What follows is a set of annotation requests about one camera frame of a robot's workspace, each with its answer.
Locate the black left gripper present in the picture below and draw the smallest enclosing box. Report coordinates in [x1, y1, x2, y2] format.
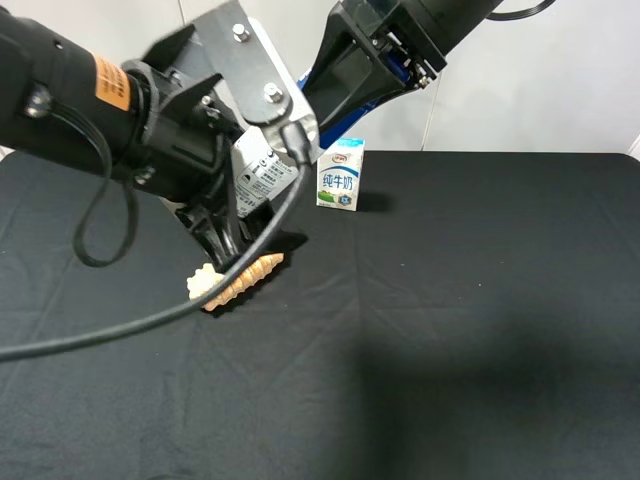
[119, 22, 309, 274]

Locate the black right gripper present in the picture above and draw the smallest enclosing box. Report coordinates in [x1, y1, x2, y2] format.
[303, 1, 447, 133]

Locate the blue and white bottle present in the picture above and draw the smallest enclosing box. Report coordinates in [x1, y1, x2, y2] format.
[233, 69, 416, 220]

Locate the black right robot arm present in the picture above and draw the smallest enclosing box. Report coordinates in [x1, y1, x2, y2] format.
[302, 1, 499, 137]

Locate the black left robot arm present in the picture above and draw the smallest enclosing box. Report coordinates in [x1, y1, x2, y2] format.
[1, 1, 319, 269]

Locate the spiral bread roll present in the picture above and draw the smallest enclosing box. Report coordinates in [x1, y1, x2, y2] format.
[186, 253, 285, 312]

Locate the white milk carton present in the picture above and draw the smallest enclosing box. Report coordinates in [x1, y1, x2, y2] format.
[316, 138, 365, 211]

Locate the black tablecloth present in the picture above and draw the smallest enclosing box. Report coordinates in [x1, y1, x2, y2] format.
[1, 152, 639, 479]

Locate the black left camera cable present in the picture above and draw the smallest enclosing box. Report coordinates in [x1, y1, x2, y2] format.
[0, 119, 314, 362]

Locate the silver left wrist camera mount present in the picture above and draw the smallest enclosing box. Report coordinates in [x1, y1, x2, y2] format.
[193, 1, 320, 155]

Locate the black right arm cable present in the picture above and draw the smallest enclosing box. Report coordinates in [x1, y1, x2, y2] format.
[487, 0, 556, 22]

